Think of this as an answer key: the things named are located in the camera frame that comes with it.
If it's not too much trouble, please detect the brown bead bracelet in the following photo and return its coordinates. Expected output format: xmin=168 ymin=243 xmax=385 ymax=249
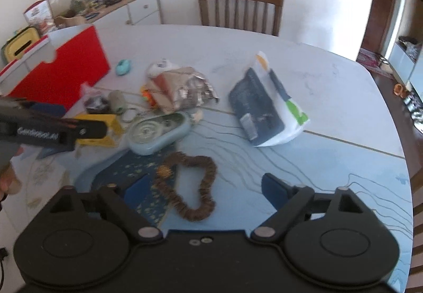
xmin=153 ymin=151 xmax=218 ymax=222

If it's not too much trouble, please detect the yellow rectangular box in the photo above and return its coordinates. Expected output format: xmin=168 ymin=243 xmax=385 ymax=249
xmin=75 ymin=114 xmax=125 ymax=148

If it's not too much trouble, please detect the person's left hand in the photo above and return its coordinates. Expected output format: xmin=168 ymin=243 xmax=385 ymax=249
xmin=0 ymin=145 xmax=25 ymax=211

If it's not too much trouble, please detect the red and white cardboard box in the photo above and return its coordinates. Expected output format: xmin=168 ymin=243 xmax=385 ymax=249
xmin=1 ymin=24 xmax=111 ymax=110

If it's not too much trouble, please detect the light blue oval case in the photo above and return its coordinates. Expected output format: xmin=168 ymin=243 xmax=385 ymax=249
xmin=127 ymin=112 xmax=191 ymax=156

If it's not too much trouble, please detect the blue white plastic package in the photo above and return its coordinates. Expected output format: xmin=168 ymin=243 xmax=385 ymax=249
xmin=229 ymin=52 xmax=310 ymax=147

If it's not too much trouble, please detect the woven wooden tray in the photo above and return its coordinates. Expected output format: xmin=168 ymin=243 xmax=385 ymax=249
xmin=54 ymin=14 xmax=86 ymax=29

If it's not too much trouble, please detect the red white snack bag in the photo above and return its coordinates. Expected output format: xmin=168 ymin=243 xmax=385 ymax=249
xmin=24 ymin=0 xmax=57 ymax=36

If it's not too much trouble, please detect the crumpled brown paper bag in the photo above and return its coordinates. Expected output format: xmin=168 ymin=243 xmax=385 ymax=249
xmin=145 ymin=67 xmax=219 ymax=114

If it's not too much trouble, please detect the small teal toy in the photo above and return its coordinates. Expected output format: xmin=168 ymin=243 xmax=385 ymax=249
xmin=115 ymin=59 xmax=132 ymax=76

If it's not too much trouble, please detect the white wooden sideboard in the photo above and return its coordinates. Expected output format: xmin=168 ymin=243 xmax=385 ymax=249
xmin=85 ymin=0 xmax=163 ymax=29

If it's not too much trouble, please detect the brown wooden chair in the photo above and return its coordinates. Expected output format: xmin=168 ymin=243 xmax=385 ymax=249
xmin=199 ymin=0 xmax=284 ymax=36

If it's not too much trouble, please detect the red orange dragon keychain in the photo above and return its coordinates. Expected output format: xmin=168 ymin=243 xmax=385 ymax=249
xmin=141 ymin=85 xmax=158 ymax=109

